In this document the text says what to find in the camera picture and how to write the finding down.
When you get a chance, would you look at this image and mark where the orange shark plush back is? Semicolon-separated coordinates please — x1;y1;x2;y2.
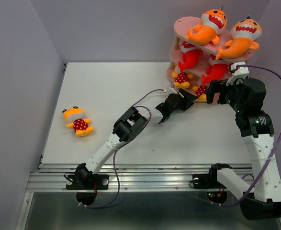
215;15;262;60

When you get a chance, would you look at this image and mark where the yellow plush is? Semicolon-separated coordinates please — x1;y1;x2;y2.
192;85;207;102
172;66;194;89
62;106;94;137

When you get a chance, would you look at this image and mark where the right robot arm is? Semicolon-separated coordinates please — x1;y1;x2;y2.
206;78;281;220

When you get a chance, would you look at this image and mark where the red shark plush front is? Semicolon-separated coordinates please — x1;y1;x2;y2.
201;54;233;86

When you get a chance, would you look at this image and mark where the orange shark plush facing camera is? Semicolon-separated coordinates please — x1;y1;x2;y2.
185;6;227;46

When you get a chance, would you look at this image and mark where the pink three-tier shelf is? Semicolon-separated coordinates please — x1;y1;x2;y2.
168;16;255;94

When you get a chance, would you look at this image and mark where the aluminium rail frame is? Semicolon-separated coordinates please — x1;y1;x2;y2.
26;163;279;192

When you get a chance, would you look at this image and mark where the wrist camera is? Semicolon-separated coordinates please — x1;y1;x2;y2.
226;62;249;86
164;84;178;95

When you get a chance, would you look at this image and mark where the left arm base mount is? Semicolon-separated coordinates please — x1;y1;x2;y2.
64;174;109;207

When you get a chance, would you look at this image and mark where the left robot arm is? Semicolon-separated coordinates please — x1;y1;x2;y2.
64;89;198;191

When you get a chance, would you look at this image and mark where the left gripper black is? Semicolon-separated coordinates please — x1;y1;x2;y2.
169;88;198;114

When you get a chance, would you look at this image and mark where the red shark plush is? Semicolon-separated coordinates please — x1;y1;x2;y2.
178;41;203;72
201;54;233;86

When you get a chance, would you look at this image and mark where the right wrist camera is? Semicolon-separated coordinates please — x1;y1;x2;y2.
226;62;249;86

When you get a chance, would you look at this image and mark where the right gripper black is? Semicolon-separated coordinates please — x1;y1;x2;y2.
204;77;247;114

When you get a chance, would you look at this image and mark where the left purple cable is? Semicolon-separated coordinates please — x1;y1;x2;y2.
78;89;169;208

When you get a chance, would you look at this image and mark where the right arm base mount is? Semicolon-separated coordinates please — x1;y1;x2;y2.
190;173;228;204

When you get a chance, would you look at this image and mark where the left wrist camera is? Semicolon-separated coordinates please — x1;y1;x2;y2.
164;84;178;95

